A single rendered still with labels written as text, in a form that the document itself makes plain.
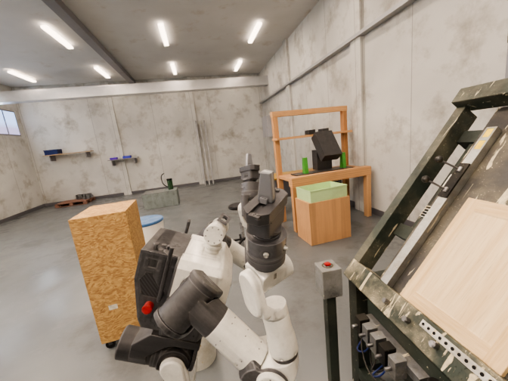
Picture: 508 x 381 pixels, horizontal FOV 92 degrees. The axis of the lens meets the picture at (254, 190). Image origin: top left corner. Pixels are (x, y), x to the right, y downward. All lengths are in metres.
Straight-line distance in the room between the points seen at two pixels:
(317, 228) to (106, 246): 2.85
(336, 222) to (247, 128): 8.56
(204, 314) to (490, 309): 1.02
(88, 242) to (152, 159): 9.57
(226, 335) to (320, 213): 3.36
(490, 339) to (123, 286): 2.38
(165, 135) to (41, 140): 4.72
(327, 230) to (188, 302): 3.54
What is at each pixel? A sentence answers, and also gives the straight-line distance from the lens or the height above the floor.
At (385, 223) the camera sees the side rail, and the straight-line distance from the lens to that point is 1.69.
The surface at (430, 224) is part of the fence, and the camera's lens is 1.54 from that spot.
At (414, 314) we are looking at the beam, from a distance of 1.38.
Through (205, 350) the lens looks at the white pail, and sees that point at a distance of 2.31.
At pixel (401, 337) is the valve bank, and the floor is 0.78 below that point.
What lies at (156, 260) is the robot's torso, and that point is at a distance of 0.84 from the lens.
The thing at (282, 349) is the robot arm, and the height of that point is 1.22.
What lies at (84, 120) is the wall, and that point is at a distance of 12.54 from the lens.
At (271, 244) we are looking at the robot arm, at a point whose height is 1.50.
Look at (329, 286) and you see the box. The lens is 1.59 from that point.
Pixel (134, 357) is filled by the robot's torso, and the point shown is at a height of 1.02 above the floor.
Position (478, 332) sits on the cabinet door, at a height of 0.95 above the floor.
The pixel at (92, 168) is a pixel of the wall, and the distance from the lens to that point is 12.49.
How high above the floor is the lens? 1.70
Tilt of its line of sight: 11 degrees down
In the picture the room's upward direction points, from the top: 6 degrees counter-clockwise
